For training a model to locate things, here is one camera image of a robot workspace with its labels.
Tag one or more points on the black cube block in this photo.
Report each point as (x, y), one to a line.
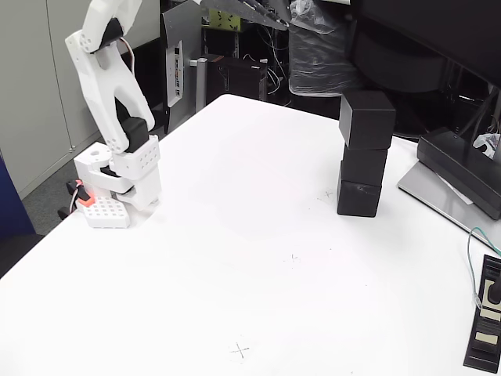
(368, 121)
(358, 199)
(364, 168)

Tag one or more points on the yellow-green perforated board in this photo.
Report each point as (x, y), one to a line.
(223, 21)

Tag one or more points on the clear plastic trash bag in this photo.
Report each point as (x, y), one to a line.
(313, 58)

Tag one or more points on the black computer case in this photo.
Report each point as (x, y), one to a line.
(242, 78)

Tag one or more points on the black box device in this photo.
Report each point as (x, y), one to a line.
(450, 164)

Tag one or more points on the silver monitor stand base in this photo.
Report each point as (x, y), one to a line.
(426, 196)

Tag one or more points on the orange table clamp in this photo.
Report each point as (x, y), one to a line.
(84, 199)

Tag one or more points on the crumpled white plastic wrap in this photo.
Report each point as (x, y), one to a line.
(487, 143)

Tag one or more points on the blue partition panel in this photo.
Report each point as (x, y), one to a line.
(11, 203)

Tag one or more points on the black power plug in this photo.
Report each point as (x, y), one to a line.
(496, 291)

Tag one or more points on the black power strip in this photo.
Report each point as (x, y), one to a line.
(483, 344)

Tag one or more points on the silver metal post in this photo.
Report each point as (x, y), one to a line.
(200, 82)

